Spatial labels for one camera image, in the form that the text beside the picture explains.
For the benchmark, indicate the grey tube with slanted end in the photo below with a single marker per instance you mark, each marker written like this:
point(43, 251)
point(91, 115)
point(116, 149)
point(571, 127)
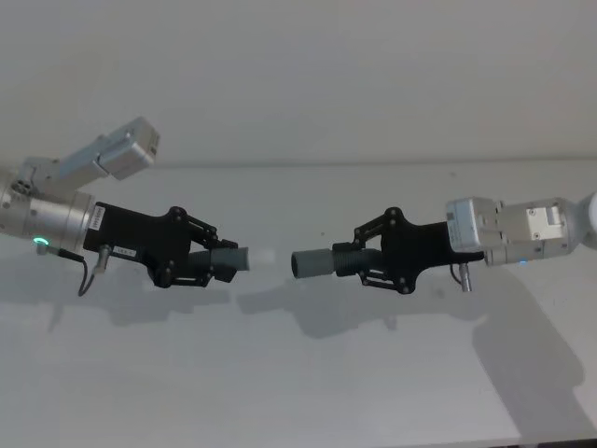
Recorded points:
point(233, 259)

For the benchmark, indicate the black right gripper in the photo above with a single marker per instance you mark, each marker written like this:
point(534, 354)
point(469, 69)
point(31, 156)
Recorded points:
point(415, 252)

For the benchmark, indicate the grey ribbed tube with collar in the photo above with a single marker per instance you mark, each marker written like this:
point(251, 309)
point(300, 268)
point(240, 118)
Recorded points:
point(310, 263)

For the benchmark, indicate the plain pale wall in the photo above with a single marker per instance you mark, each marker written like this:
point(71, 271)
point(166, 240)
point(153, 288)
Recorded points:
point(298, 70)

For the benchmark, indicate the white table cloth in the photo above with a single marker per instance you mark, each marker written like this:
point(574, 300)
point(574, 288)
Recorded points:
point(280, 373)

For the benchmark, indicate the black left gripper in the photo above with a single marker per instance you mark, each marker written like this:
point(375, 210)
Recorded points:
point(126, 233)

